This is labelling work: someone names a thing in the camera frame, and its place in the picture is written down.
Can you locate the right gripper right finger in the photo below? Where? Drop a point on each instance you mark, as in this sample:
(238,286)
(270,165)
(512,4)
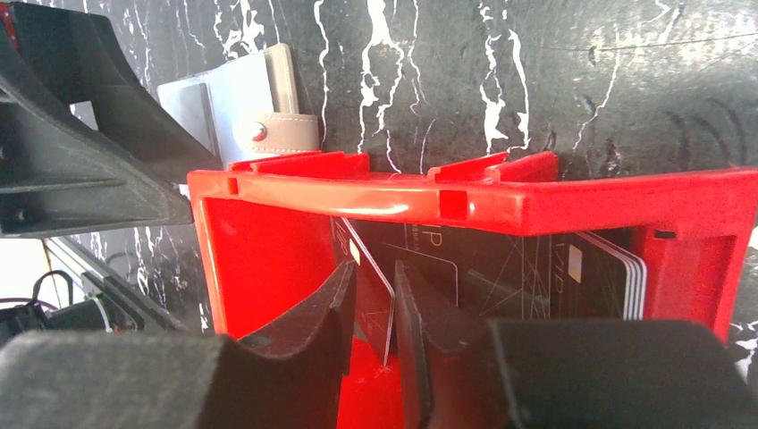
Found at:
(457,372)

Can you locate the red plastic bin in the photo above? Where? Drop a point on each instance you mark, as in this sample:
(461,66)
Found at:
(262,224)

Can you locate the grey leather card holder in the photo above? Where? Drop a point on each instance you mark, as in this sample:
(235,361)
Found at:
(245,109)

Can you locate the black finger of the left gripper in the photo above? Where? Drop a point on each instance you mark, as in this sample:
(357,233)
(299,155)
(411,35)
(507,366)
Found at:
(84,146)

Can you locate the black credit card stack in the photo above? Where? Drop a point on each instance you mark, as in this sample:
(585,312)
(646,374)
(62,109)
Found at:
(585,274)

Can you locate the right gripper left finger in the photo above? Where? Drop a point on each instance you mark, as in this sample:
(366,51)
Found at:
(286,374)

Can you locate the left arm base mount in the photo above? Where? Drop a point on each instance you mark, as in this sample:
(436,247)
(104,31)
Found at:
(111,307)

